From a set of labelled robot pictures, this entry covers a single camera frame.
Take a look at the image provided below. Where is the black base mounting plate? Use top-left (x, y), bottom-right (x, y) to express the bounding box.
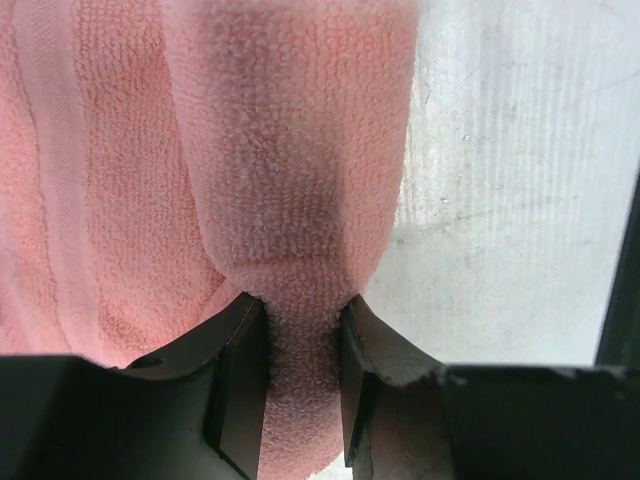
top-left (595, 180), bottom-right (640, 369)

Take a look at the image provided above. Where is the pink towel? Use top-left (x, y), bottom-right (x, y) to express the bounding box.
top-left (1, 1), bottom-right (419, 479)

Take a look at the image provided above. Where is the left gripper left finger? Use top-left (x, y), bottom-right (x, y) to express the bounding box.
top-left (1, 294), bottom-right (268, 479)

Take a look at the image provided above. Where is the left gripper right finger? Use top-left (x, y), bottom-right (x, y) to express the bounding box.
top-left (340, 298), bottom-right (639, 479)

